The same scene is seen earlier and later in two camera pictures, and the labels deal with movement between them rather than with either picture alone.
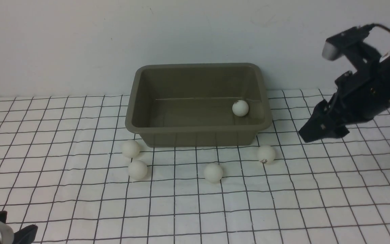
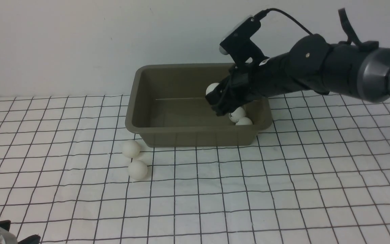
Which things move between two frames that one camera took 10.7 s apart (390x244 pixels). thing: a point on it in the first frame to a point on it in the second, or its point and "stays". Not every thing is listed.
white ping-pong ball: (213, 173) to (211, 87)
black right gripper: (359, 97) to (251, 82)
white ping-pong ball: (137, 170) stays
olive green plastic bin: (190, 104) stays
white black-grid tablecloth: (68, 166) stays
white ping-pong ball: (131, 148) stays
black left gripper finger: (25, 235) to (34, 239)
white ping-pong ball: (240, 108) to (244, 121)
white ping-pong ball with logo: (266, 154) to (238, 114)
